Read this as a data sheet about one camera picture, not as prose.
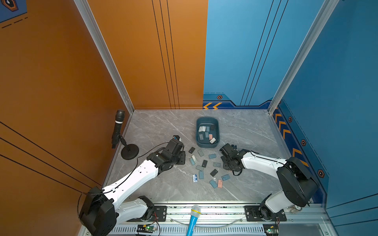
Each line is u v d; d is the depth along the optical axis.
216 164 0.89
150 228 0.70
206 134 1.03
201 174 0.87
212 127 1.09
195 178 0.85
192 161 0.91
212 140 1.00
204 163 0.91
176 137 0.74
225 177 0.85
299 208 0.70
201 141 1.02
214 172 0.87
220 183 0.83
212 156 0.94
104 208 0.39
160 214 0.73
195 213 0.70
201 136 1.02
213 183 0.83
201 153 0.95
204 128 1.08
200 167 0.89
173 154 0.61
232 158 0.68
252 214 0.72
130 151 0.94
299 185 0.44
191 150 0.97
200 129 1.06
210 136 1.02
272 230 0.71
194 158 0.93
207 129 1.06
